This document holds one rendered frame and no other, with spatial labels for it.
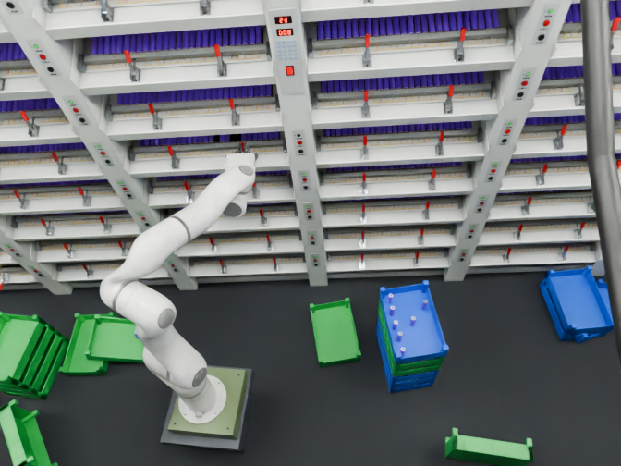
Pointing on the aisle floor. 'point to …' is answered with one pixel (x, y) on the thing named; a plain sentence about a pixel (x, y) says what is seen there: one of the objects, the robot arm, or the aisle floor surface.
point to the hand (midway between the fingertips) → (243, 148)
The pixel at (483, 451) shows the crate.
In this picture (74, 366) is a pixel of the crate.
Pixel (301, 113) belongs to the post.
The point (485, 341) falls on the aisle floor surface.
